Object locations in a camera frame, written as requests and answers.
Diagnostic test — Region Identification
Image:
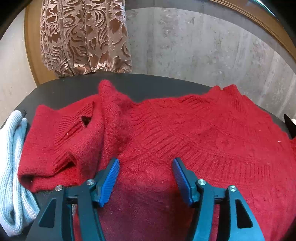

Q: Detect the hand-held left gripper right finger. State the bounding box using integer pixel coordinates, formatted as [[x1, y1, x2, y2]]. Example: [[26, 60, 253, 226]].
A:
[[172, 158, 266, 241]]

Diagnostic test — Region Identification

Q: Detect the brown patterned curtain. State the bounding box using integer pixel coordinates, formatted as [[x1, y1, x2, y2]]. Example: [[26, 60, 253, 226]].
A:
[[40, 0, 133, 78]]

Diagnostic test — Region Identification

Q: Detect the wooden wall trim strip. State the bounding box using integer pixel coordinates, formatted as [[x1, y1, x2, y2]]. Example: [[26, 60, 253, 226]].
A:
[[24, 9, 47, 85]]

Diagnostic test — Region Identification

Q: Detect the black garment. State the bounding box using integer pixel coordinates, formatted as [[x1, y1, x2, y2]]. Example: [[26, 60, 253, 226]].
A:
[[284, 113, 296, 139]]

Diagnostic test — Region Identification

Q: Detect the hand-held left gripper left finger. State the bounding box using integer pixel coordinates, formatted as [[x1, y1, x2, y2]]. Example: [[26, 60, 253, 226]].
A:
[[25, 158, 120, 241]]

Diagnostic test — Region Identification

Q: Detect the red fuzzy knit sweater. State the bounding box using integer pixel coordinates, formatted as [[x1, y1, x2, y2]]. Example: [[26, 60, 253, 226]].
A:
[[18, 80, 296, 241]]

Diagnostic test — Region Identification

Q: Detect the pale blue ribbed sweater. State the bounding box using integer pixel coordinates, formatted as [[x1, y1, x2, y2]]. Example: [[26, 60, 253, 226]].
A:
[[0, 110, 41, 238]]

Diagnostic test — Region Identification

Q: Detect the wooden window sill moulding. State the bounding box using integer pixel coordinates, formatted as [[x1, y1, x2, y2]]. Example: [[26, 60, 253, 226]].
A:
[[208, 0, 292, 47]]

